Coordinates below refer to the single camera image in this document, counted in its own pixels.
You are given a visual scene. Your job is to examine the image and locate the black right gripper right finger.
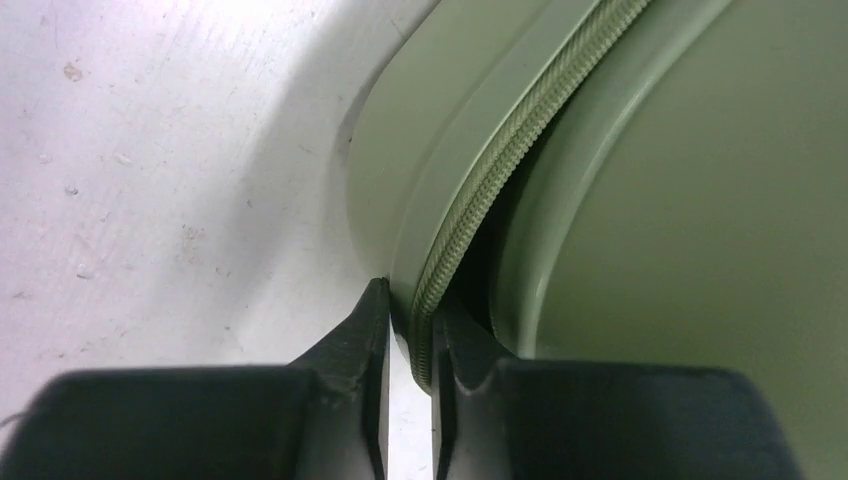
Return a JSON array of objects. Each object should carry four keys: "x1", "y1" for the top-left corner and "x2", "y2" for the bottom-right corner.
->
[{"x1": 432, "y1": 311, "x2": 802, "y2": 479}]

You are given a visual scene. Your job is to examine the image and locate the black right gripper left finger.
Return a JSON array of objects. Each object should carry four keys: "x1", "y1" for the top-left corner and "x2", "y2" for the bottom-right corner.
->
[{"x1": 1, "y1": 279, "x2": 390, "y2": 479}]

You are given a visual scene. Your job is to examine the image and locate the green hard-shell suitcase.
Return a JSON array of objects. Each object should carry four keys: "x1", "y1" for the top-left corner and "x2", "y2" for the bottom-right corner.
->
[{"x1": 347, "y1": 1, "x2": 847, "y2": 479}]

